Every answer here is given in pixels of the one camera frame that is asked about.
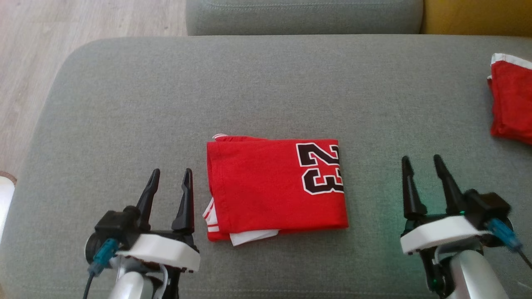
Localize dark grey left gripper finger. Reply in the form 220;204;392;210
135;168;161;232
171;168;195;234

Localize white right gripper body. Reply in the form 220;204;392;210
400;215;492;296

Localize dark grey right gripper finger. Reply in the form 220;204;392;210
433;154;467;215
401;156;428;221

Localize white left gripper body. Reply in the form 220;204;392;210
115;233;201;299

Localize red and white basketball jersey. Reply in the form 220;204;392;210
202;133;350;247

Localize red shorts with white band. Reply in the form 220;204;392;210
487;53;532;145

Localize grey sofa chaise cushion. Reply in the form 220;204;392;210
0;34;532;299

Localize white object with brown top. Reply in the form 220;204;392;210
0;172;18;243

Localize yellow cushion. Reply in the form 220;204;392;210
420;0;532;38

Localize grey sofa back cushion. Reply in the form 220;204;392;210
185;0;425;37

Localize black cable with teal connector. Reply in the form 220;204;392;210
82;238;120;299
485;218;532;270

